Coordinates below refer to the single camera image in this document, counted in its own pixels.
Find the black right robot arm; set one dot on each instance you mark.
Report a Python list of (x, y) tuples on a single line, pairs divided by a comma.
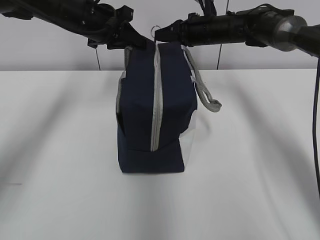
[(262, 26)]

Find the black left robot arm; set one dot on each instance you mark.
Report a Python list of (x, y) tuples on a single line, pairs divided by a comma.
[(100, 23)]

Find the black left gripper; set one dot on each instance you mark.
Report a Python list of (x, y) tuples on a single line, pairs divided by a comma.
[(117, 33)]

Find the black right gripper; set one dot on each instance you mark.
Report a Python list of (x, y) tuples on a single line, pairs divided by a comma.
[(195, 31)]

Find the navy insulated lunch bag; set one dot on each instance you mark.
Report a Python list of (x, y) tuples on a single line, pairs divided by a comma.
[(156, 108)]

